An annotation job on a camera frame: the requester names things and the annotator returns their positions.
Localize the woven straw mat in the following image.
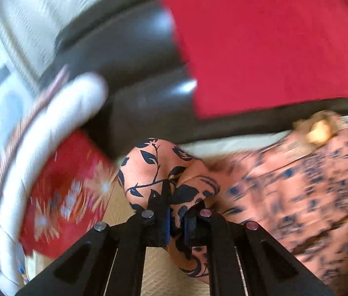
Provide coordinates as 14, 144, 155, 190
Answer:
26, 182, 213, 296

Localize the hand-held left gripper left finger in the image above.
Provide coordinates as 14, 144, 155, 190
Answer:
15, 179, 172, 296

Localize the red towel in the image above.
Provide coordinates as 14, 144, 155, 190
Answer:
151, 0, 348, 121

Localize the golden brown object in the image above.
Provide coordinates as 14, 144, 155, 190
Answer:
293, 111, 344, 146

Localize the red printed box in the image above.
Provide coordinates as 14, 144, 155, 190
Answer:
20, 129, 119, 258

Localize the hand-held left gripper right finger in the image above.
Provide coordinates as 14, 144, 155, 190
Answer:
183, 205, 335, 296

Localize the cream cloth under mat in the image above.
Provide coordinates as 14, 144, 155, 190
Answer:
180, 129, 295, 155

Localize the white curtain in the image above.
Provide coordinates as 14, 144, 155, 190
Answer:
0, 0, 150, 97

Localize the orange black floral garment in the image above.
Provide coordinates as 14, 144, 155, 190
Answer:
117, 120, 348, 286

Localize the dark brown sofa backrest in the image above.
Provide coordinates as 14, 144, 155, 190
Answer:
40, 0, 348, 162

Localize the white quilted cushion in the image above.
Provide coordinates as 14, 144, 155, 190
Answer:
0, 65, 110, 288

